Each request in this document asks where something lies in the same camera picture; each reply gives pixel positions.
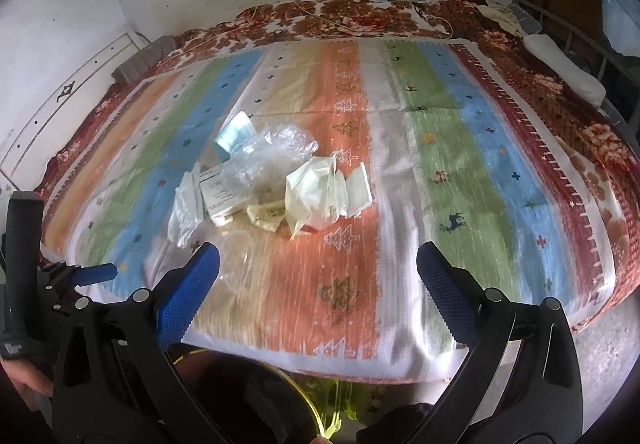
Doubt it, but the pale yellow paper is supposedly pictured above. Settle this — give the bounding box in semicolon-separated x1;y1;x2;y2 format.
284;151;351;240

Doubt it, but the grey folded cloth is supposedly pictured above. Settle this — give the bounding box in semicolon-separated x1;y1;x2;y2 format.
112;37;174;85

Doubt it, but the yellow-green plastic bag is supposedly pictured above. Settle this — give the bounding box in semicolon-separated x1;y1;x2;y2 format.
300;374;387;441

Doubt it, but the striped woven blanket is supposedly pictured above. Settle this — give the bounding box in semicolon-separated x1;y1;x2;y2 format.
40;38;617;382

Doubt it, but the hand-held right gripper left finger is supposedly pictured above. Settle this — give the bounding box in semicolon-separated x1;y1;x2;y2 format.
50;241;222;444

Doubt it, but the metal bed frame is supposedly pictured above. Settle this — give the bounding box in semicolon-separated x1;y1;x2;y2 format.
515;0;640;145

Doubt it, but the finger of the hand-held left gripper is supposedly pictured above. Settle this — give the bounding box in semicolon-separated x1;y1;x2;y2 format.
69;263;118;286

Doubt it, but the teal packet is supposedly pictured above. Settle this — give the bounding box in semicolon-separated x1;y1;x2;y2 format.
215;111;262;160

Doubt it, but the small yellow packet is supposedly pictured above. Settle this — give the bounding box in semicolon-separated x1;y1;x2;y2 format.
245;201;289;231

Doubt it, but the white cloth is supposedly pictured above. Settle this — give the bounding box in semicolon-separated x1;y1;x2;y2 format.
477;3;527;27

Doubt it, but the person's left hand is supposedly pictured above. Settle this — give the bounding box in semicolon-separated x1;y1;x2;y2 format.
0;358;55;414

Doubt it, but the clear plastic bag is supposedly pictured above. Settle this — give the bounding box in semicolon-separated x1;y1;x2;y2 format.
220;121;319;203

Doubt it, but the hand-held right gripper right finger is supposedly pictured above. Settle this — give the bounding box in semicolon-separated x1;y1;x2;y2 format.
416;241;585;444

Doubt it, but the white decorated board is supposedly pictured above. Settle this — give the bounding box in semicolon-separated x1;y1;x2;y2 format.
0;32;152;186

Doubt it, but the red floral blanket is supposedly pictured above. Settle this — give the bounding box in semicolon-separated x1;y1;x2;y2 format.
35;0;640;331

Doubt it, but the white medicine box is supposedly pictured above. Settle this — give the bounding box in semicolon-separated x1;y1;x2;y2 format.
197;164;242;228

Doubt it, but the clear plastic wrapper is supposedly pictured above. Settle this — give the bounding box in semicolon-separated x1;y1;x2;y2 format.
215;231;267;296

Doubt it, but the white tissue wrapper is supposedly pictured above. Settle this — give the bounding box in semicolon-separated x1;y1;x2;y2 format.
167;169;207;248

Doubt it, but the white pillow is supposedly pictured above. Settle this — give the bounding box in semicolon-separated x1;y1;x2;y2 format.
522;33;607;108

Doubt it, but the dark bin with yellow rim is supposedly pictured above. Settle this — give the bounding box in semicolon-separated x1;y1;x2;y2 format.
172;346;322;444

